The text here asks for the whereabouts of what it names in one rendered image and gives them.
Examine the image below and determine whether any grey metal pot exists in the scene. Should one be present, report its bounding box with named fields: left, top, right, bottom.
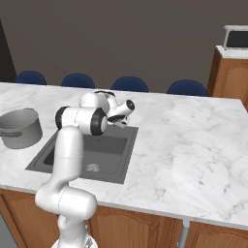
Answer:
left=0, top=108, right=44, bottom=150

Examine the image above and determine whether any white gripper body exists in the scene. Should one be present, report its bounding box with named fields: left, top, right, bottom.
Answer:
left=107, top=113, right=131, bottom=129

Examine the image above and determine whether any silver cupboard handle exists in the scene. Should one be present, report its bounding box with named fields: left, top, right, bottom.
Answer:
left=177, top=218, right=192, bottom=248

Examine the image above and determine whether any wooden cabinet with white top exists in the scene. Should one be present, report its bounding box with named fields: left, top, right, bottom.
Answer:
left=206, top=45, right=248, bottom=112

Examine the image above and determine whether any white microwave oven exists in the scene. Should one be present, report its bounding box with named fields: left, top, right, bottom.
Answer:
left=222, top=24, right=248, bottom=51

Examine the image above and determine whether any dark blue stool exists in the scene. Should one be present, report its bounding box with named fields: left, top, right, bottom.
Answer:
left=166, top=79, right=209, bottom=98
left=14, top=70, right=48, bottom=86
left=60, top=73, right=97, bottom=90
left=109, top=76, right=150, bottom=94

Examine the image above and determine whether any dark grey sink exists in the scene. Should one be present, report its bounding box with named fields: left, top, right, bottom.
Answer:
left=24, top=123, right=140, bottom=185

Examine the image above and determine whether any wooden cupboard door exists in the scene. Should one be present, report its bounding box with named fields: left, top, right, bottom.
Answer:
left=86, top=205, right=184, bottom=248
left=185, top=221, right=248, bottom=248
left=0, top=189, right=62, bottom=248

